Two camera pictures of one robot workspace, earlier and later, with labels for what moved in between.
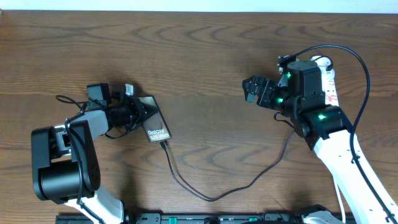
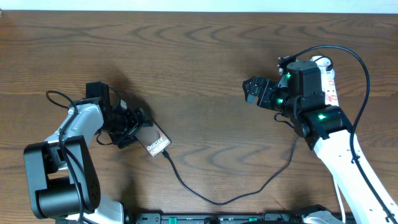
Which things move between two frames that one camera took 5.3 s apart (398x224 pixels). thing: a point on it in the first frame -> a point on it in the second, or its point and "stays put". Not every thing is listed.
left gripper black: (136, 107) -> (135, 122)
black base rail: (209, 218) stays put
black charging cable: (244, 189) -> (170, 160)
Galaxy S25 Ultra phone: (156, 125) -> (153, 139)
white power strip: (329, 85) stays put
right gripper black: (269, 85) stays put
